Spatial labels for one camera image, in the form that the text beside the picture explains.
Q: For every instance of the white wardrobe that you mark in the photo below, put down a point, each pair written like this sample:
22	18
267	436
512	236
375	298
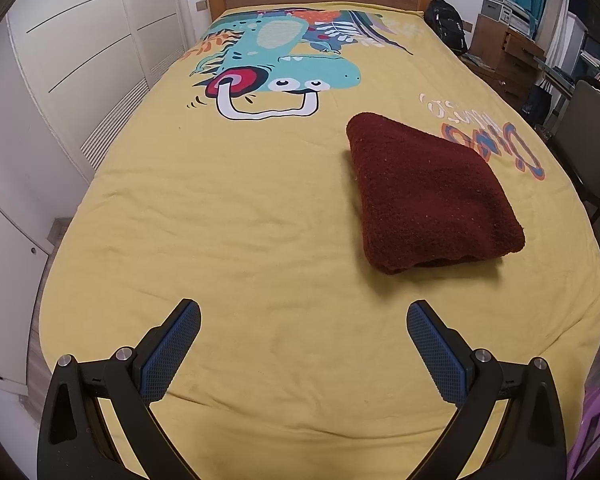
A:
55	85

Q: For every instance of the purple plastic stool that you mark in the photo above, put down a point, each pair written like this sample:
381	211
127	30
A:
592	435

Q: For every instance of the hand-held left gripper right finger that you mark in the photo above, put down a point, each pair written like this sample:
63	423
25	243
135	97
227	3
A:
435	345

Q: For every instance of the yellow cartoon printed bedspread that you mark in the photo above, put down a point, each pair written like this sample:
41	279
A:
230	210

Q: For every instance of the dark red knitted sweater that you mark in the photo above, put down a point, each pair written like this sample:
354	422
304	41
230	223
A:
430	195

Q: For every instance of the wooden drawer cabinet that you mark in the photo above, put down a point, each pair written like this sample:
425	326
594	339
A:
505	60

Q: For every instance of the black backpack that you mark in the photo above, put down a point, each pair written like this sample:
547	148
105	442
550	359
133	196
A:
447	22

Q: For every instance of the dark paper bag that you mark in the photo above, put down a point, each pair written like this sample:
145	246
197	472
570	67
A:
536	102

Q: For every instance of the grey chair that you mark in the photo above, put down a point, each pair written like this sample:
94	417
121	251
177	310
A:
587	130

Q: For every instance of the wall socket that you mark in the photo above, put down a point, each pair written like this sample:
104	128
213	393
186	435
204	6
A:
202	5

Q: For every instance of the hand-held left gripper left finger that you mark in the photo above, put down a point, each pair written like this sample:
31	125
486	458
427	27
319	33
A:
172	342

